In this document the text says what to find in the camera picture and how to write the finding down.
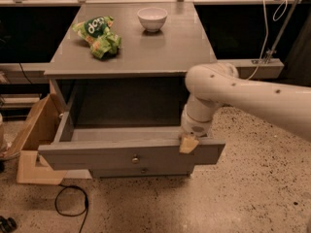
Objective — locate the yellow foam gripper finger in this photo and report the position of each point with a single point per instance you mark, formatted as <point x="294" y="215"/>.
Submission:
<point x="188" y="144"/>

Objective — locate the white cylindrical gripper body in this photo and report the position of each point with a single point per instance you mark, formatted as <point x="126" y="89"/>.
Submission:
<point x="193" y="127"/>

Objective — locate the grey top drawer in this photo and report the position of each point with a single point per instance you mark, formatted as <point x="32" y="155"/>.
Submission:
<point x="80" y="146"/>

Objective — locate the grey drawer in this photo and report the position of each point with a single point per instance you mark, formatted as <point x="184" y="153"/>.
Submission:
<point x="143" y="171"/>
<point x="80" y="146"/>

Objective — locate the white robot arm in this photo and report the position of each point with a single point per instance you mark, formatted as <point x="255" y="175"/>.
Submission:
<point x="213" y="85"/>

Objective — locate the grey bottom drawer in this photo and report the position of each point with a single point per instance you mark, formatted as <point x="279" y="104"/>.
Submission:
<point x="143" y="171"/>

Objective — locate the grey drawer cabinet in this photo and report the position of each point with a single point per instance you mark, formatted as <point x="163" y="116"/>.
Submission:
<point x="143" y="85"/>

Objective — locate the white ceramic bowl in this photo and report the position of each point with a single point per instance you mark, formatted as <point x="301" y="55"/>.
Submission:
<point x="152" y="18"/>

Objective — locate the green chip bag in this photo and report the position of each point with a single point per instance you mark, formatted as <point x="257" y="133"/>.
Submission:
<point x="103" y="42"/>

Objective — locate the metal stand pole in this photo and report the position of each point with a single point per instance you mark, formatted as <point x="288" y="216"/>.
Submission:
<point x="286" y="6"/>

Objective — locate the cardboard box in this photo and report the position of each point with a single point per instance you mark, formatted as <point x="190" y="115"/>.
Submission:
<point x="38" y="129"/>

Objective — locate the black object on floor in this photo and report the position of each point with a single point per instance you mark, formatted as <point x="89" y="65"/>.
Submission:
<point x="7" y="225"/>

